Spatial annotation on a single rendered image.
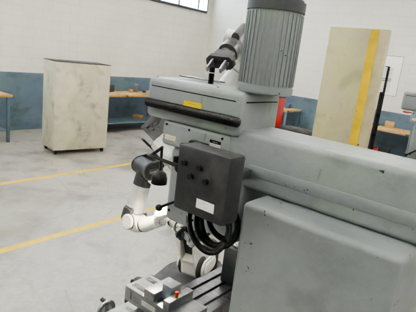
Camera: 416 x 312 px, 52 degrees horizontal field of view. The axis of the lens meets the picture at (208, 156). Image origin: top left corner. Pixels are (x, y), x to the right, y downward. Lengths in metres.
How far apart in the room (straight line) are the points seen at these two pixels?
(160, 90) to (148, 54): 9.98
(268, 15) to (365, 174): 0.59
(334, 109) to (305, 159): 1.96
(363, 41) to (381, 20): 7.73
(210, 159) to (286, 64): 0.45
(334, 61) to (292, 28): 1.85
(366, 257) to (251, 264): 0.38
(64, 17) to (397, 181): 9.31
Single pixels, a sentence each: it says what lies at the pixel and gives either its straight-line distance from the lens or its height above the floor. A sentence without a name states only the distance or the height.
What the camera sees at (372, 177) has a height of 1.72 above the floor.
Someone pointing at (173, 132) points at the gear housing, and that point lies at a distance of 1.69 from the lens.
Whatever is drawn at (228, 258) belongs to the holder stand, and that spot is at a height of 1.04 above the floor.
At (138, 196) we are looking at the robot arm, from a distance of 2.18.
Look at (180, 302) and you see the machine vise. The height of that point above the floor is 0.99.
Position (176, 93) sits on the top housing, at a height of 1.84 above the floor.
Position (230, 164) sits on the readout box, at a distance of 1.22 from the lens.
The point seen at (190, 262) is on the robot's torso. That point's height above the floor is 0.75.
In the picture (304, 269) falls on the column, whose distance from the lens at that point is 1.33.
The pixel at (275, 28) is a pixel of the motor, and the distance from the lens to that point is 1.48.
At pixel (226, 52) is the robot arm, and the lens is 1.78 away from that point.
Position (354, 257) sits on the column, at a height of 1.52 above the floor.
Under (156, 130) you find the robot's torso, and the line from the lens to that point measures 2.21.
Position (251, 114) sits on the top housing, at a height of 1.81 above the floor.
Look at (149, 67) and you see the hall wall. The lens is 11.75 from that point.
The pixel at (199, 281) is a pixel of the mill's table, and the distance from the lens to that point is 2.22.
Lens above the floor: 2.00
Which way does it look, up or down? 13 degrees down
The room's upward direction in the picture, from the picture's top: 7 degrees clockwise
